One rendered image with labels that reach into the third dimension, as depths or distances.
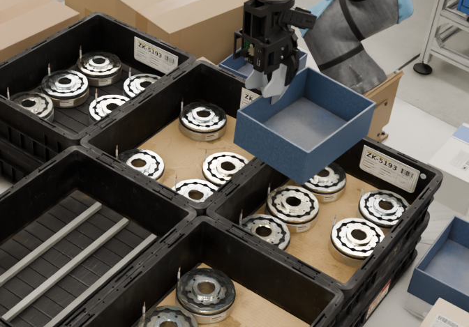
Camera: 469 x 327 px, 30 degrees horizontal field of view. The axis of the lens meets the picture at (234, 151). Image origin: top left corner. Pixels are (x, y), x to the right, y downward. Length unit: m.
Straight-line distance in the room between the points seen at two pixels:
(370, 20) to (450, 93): 1.75
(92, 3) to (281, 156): 1.14
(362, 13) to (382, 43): 1.96
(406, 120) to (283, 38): 0.90
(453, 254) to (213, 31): 0.84
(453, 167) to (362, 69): 0.30
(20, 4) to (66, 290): 0.93
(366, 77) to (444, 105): 1.64
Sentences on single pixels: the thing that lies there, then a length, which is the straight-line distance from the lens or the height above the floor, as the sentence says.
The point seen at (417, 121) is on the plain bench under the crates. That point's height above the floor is 0.70.
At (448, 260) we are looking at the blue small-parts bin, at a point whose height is 0.70.
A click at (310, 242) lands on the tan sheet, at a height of 0.83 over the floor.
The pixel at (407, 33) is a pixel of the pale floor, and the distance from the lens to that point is 4.06.
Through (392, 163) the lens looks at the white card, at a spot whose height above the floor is 0.91.
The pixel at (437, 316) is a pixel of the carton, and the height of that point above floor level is 0.77.
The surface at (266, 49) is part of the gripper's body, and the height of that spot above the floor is 1.25.
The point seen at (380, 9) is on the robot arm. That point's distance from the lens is 1.98.
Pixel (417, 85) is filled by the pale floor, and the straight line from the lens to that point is 3.71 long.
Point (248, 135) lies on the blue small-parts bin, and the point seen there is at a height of 1.10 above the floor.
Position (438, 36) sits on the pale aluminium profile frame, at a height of 0.17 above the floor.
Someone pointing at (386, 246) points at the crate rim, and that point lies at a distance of 1.56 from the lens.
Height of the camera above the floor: 2.00
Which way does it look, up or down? 39 degrees down
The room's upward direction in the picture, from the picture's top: 7 degrees clockwise
